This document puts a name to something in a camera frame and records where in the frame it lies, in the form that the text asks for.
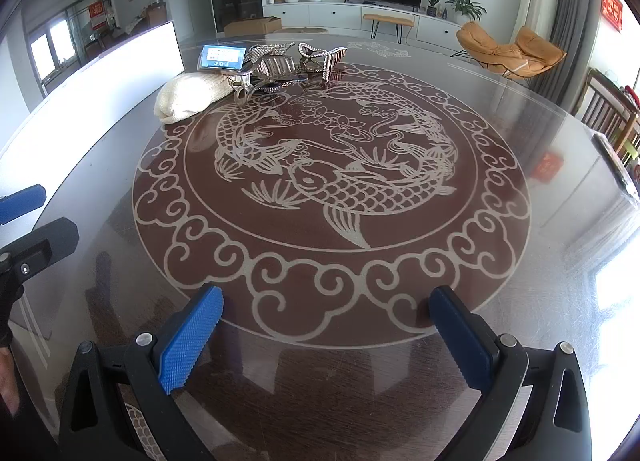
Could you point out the clear claw hair clip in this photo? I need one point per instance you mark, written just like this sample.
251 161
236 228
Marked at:
265 72

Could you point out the rhinestone hair clip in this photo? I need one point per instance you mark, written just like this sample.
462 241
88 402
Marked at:
270 52

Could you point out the wooden bench black legs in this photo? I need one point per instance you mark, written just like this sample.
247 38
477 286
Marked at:
389 18

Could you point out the dark wooden chair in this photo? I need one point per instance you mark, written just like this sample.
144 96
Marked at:
607 106

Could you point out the cream knit pouch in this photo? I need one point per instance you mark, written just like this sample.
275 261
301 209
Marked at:
190 96

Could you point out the blue and white box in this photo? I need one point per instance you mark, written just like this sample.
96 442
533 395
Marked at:
221 57

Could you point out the red wall hanging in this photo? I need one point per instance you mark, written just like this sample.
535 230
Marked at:
612 7

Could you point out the dark round patterned desktop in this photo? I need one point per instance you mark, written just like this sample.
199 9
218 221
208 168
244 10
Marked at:
550 266

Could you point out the small potted plant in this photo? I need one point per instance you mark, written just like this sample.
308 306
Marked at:
432 3

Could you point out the person's left hand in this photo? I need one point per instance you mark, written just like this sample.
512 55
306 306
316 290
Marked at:
7 381

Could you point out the grey curtain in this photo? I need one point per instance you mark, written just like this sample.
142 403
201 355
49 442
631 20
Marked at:
575 26

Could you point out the large leafy potted plant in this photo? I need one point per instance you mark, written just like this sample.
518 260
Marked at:
465 6

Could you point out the white television cabinet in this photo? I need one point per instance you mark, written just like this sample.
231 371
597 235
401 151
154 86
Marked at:
340 16

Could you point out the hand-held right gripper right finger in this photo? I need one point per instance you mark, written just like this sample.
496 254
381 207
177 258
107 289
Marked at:
460 341

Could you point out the black wrapped flat object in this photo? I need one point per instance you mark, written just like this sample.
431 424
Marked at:
617 163

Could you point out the striped high-heel sandal right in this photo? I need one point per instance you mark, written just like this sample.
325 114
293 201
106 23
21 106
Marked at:
327 61

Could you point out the cardboard box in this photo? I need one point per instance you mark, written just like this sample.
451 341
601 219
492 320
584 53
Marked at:
250 26

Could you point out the orange lounge chair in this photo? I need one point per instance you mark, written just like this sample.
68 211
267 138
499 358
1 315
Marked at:
505 51

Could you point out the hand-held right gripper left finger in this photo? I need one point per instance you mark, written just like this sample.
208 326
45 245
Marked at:
192 341

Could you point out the dark flat hair clip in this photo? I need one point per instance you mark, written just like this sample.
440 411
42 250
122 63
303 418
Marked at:
280 86

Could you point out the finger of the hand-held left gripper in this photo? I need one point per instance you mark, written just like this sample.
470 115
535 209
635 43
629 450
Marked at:
20 205
42 243

